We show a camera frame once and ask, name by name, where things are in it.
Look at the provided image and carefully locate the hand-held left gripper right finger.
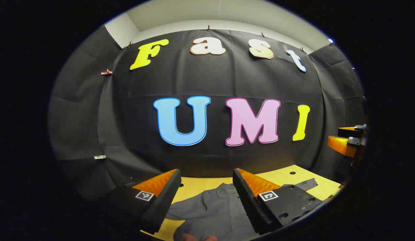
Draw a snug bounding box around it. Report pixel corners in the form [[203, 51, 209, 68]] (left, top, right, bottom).
[[232, 168, 325, 235]]

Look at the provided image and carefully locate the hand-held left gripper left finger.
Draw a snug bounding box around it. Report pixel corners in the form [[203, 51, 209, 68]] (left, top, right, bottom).
[[93, 168, 182, 235]]

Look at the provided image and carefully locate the grey button shirt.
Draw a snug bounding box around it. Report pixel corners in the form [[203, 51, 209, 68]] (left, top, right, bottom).
[[165, 178, 319, 241]]

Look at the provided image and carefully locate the black backdrop cloth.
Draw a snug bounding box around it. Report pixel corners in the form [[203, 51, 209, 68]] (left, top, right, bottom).
[[48, 25, 368, 201]]

